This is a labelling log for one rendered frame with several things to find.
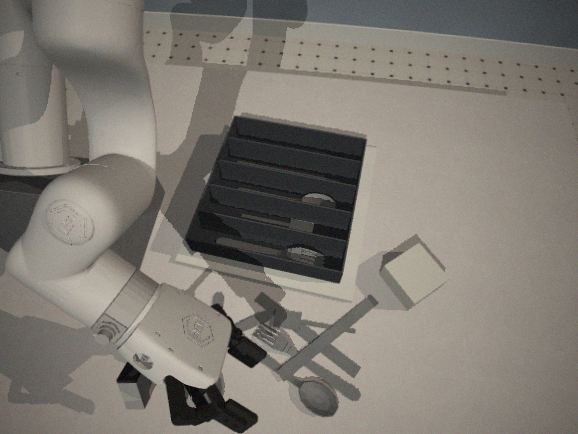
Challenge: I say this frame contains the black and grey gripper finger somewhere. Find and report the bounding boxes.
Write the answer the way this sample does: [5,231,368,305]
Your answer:
[211,304,267,368]
[165,375,258,434]

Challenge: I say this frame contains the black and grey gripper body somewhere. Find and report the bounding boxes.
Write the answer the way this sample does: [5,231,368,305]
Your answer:
[113,283,232,391]

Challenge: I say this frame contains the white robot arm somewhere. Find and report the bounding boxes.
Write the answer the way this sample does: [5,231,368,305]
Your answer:
[0,0,158,345]

